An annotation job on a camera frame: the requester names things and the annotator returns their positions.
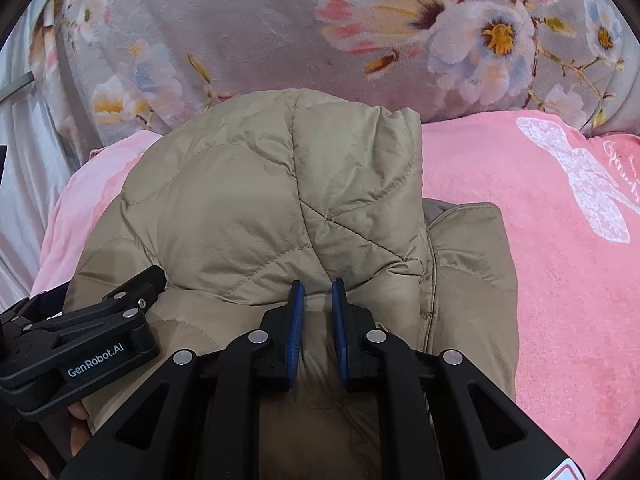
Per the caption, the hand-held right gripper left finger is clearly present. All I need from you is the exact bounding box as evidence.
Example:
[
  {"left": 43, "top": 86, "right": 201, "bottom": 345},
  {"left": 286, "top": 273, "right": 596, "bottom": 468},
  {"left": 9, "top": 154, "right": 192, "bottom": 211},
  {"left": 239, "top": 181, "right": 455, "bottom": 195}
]
[{"left": 59, "top": 280, "right": 307, "bottom": 480}]

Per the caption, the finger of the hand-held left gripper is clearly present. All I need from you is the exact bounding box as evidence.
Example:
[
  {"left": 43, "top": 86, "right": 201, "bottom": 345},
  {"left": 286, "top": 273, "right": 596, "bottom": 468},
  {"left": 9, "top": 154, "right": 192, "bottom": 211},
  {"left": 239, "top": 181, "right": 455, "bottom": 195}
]
[
  {"left": 64, "top": 264, "right": 167, "bottom": 324},
  {"left": 0, "top": 281, "right": 71, "bottom": 330}
]

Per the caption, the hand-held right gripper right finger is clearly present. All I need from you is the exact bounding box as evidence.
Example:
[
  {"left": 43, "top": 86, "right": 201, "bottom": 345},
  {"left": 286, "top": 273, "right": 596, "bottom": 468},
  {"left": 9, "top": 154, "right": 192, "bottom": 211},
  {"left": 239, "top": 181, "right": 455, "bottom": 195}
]
[{"left": 331, "top": 278, "right": 588, "bottom": 480}]

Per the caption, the khaki quilted jacket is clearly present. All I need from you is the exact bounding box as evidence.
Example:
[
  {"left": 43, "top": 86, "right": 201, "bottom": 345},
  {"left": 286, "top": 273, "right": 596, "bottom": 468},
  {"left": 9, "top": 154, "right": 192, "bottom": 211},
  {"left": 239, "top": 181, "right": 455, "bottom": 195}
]
[{"left": 62, "top": 88, "right": 519, "bottom": 480}]

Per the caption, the person's left hand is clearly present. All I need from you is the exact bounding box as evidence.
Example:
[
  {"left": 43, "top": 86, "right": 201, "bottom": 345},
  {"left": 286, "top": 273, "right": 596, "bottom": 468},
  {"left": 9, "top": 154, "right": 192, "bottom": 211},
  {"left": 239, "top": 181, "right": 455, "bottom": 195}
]
[{"left": 66, "top": 400, "right": 96, "bottom": 459}]

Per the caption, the white cloth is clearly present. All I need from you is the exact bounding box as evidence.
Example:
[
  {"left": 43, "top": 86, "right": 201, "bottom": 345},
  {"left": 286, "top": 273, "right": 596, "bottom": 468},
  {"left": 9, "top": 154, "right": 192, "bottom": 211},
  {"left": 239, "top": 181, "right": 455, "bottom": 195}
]
[{"left": 0, "top": 0, "right": 73, "bottom": 311}]

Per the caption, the pink blanket with white bow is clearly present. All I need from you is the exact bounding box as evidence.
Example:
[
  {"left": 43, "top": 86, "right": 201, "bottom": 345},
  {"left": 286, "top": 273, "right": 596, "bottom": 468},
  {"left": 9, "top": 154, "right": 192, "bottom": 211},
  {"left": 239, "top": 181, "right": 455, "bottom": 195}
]
[{"left": 30, "top": 108, "right": 640, "bottom": 480}]

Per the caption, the grey metal bar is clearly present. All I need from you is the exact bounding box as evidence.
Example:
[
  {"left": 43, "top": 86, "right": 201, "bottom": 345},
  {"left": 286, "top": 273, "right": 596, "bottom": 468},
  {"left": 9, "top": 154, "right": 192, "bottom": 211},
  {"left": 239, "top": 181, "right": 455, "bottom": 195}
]
[{"left": 0, "top": 72, "right": 37, "bottom": 105}]

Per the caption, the grey floral blanket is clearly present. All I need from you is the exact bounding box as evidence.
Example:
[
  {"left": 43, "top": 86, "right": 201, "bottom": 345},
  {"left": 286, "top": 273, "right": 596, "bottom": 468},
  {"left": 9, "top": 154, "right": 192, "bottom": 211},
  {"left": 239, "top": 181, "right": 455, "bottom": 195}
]
[{"left": 25, "top": 0, "right": 640, "bottom": 171}]

